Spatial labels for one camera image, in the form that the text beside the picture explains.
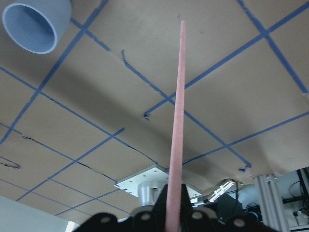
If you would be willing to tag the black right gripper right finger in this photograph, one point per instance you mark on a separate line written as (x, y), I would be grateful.
(187, 210)

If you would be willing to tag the pink chopstick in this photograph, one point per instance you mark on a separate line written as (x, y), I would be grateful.
(173, 202)

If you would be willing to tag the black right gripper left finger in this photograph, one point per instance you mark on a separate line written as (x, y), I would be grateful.
(156, 212)

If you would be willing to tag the light blue plastic cup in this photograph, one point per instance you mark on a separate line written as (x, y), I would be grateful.
(37, 25)

